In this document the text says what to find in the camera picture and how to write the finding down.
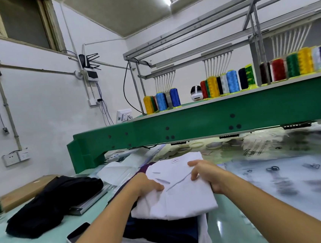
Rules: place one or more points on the person's left forearm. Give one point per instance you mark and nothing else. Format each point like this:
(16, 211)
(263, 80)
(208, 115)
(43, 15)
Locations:
(98, 235)

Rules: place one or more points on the person's left hand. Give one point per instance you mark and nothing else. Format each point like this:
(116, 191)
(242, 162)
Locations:
(140, 186)

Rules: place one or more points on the high wall window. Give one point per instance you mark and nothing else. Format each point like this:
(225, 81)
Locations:
(18, 20)

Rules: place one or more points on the white garment red logo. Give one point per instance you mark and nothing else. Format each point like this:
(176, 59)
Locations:
(179, 195)

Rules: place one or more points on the black cloth bundle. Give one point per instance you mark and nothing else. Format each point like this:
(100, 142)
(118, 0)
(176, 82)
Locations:
(49, 206)

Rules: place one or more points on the brown cardboard box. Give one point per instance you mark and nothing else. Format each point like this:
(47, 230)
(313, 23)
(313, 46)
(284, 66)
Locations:
(25, 191)

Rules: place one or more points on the white headset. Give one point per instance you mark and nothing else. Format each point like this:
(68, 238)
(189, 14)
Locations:
(196, 93)

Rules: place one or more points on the row of coloured thread spools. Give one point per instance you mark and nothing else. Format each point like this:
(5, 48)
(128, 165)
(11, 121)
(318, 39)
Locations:
(247, 76)

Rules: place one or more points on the grey metal thread rack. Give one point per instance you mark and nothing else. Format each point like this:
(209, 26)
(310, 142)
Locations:
(254, 30)

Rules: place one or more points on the grey wall conduit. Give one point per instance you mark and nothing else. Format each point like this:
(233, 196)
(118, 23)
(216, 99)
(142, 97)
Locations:
(3, 96)

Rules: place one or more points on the stack of plastic bags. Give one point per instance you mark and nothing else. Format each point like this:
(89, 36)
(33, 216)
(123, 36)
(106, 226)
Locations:
(305, 187)

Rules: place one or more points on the stack of garments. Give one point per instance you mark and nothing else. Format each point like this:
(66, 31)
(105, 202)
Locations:
(161, 234)

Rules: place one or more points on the white box device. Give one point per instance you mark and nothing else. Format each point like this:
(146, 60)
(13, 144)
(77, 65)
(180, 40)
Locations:
(123, 115)

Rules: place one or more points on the person's right hand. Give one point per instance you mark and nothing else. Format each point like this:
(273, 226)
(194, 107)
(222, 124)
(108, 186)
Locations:
(209, 175)

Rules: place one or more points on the wall router with antennas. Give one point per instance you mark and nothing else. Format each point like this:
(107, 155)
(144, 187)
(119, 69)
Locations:
(89, 67)

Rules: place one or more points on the white double wall socket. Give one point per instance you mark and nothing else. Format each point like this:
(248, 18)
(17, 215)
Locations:
(15, 157)

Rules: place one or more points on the grey flat tablet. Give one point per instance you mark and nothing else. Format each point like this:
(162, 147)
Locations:
(91, 200)

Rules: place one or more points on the black smartphone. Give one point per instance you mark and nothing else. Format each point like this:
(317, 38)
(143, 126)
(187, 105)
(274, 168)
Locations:
(78, 232)

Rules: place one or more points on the green machine beam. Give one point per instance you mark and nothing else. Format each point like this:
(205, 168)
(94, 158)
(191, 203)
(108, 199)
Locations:
(217, 119)

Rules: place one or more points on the person's right forearm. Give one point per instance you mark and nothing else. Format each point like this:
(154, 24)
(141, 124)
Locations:
(290, 209)

